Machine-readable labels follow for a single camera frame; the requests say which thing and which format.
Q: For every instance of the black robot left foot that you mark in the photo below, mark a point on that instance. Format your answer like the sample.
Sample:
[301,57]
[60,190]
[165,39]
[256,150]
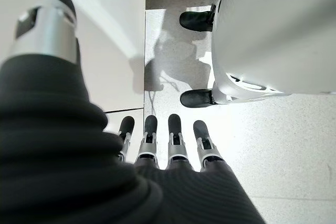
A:
[195,98]

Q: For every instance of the black robot foot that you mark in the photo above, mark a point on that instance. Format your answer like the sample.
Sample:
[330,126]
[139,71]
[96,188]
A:
[195,20]
[195,98]

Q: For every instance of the black robot right foot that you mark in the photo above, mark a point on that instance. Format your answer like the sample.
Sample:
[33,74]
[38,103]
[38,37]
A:
[195,20]

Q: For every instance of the white robot body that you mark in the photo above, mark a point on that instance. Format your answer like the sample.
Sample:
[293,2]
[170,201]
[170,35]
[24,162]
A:
[275,37]

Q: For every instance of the white cabinet door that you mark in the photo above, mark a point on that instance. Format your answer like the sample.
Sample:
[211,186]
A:
[105,37]

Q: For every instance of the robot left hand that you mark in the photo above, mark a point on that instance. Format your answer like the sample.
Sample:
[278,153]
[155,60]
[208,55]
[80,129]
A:
[65,155]

